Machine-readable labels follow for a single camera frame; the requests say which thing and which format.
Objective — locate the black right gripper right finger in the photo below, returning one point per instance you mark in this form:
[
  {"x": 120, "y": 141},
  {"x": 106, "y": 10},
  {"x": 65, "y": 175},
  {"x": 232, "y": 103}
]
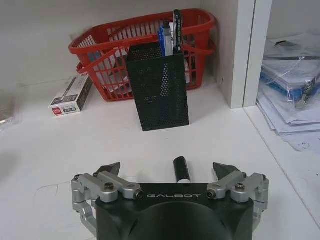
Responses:
[{"x": 232, "y": 183}]

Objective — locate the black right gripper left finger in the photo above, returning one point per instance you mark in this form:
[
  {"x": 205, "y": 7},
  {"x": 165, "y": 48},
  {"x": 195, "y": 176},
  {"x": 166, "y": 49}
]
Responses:
[{"x": 110, "y": 181}]

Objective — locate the black marker pen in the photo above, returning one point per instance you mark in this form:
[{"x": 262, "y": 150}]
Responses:
[{"x": 181, "y": 170}]

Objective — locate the stack of papers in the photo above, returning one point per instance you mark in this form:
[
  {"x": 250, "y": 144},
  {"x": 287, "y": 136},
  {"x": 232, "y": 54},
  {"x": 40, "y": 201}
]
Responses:
[{"x": 285, "y": 112}]

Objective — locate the white and black pen box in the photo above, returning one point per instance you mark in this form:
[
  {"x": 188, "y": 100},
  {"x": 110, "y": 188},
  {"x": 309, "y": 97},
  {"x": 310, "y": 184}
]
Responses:
[{"x": 71, "y": 96}]

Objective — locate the black mesh pen holder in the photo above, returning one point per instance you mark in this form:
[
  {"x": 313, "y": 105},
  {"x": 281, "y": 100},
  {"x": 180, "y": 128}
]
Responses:
[{"x": 160, "y": 92}]

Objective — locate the black binder clip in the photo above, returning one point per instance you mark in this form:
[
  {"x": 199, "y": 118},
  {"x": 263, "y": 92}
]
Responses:
[{"x": 306, "y": 95}]

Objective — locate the red plastic basket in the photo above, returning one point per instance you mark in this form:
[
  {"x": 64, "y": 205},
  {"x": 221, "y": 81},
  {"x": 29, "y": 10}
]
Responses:
[{"x": 140, "y": 55}]

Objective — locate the white partition board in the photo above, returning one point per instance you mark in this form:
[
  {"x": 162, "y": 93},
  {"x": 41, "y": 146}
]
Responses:
[{"x": 243, "y": 53}]

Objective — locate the clear plastic document bag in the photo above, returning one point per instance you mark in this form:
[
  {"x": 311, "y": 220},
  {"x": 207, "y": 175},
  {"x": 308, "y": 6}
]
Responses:
[{"x": 290, "y": 65}]

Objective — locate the blue pen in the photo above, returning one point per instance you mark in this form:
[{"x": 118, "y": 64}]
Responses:
[{"x": 163, "y": 41}]

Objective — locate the grey and white pen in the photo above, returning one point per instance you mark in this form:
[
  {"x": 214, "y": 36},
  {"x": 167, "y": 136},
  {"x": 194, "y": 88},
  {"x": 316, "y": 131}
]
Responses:
[{"x": 168, "y": 37}]

